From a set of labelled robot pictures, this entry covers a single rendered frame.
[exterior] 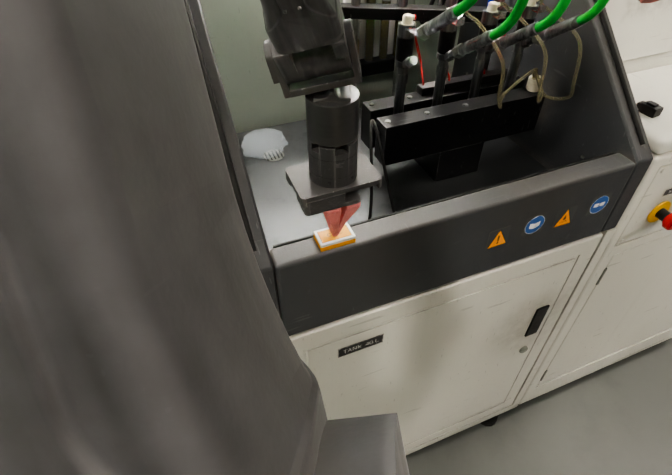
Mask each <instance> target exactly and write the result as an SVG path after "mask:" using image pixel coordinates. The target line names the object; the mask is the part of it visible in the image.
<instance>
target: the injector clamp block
mask: <svg viewBox="0 0 672 475"><path fill-rule="evenodd" d="M524 82H525V79H523V80H522V81H521V82H520V83H518V84H517V85H516V86H515V87H514V88H513V90H510V91H509V92H508V93H507V94H506V95H505V96H504V98H503V100H502V106H503V107H502V109H499V108H498V105H497V92H498V88H499V83H500V81H496V82H491V83H486V84H481V86H480V91H479V95H478V97H475V98H470V99H468V95H469V91H470V87H466V88H461V89H456V90H451V91H446V92H444V94H443V100H442V104H441V105H437V106H432V99H433V94H431V95H426V96H421V95H420V94H419V93H417V92H411V93H406V94H405V101H404V111H403V113H398V114H394V115H393V110H394V99H395V96H391V97H386V98H381V99H376V100H371V101H366V102H362V120H361V140H362V141H363V142H364V144H365V145H366V146H367V147H368V148H370V144H369V124H370V120H371V119H374V120H375V122H376V125H377V128H378V130H379V132H380V141H381V145H382V150H383V155H384V160H385V165H391V164H395V163H399V162H403V161H407V160H411V159H414V160H415V161H416V162H417V163H418V164H419V165H420V166H421V167H422V168H423V170H424V171H425V172H426V173H427V174H428V175H429V176H430V177H431V178H432V179H433V180H434V182H437V181H441V180H445V179H449V178H453V177H456V176H460V175H464V174H468V173H472V172H475V171H477V169H478V165H479V161H480V157H481V153H482V149H483V145H484V142H486V141H490V140H494V139H498V138H502V137H506V136H510V135H514V134H519V133H523V132H527V131H531V130H534V129H535V126H536V123H537V120H538V117H539V114H540V111H541V108H542V105H543V102H544V99H545V97H543V98H542V100H541V102H540V103H537V102H536V100H537V94H538V92H529V91H528V90H527V89H526V87H523V85H524ZM431 106H432V107H431ZM372 137H373V148H374V147H375V153H374V156H375V157H376V158H377V160H378V161H379V162H380V163H381V164H382V161H381V156H380V151H379V147H378V142H377V138H376V133H375V130H374V129H373V128H372Z"/></svg>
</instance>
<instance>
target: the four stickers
mask: <svg viewBox="0 0 672 475"><path fill-rule="evenodd" d="M612 194H613V193H612ZM612 194H608V195H604V196H601V197H597V198H595V199H594V201H593V203H592V205H591V207H590V209H589V211H588V213H587V215H586V216H588V215H591V214H595V213H598V212H602V211H603V210H604V209H605V207H606V205H607V203H608V201H609V200H610V198H611V196H612ZM578 206H579V205H578ZM578 206H575V207H572V208H568V209H565V210H562V211H560V212H559V214H558V216H557V218H556V221H555V223H554V225H553V227H552V229H553V228H556V227H560V226H563V225H566V224H569V223H571V221H572V219H573V217H574V214H575V212H576V210H577V208H578ZM547 214H548V213H545V214H542V215H539V216H536V217H533V218H529V219H528V221H527V223H526V226H525V229H524V232H523V234H522V237H523V236H526V235H529V234H532V233H535V232H538V231H541V230H542V227H543V225H544V222H545V220H546V217H547ZM510 230H511V226H509V227H506V228H503V229H500V230H497V231H494V232H491V233H490V236H489V240H488V244H487V248H486V250H488V249H491V248H494V247H497V246H500V245H502V244H505V243H507V239H508V236H509V233H510Z"/></svg>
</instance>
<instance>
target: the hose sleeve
mask: <svg viewBox="0 0 672 475"><path fill-rule="evenodd" d="M456 5H457V4H455V5H453V6H452V7H450V8H448V9H447V10H445V11H444V12H443V13H441V14H440V15H438V16H437V17H435V18H433V19H431V20H430V21H428V22H427V23H426V24H425V25H424V26H423V31H424V33H425V34H426V35H428V36H430V35H432V34H434V33H436V32H438V31H439V30H441V29H442V28H444V27H446V26H447V25H449V24H451V23H453V22H454V21H456V20H458V19H459V18H461V17H462V15H463V14H462V15H461V16H456V15H455V14H454V12H453V9H454V7H455V6H456Z"/></svg>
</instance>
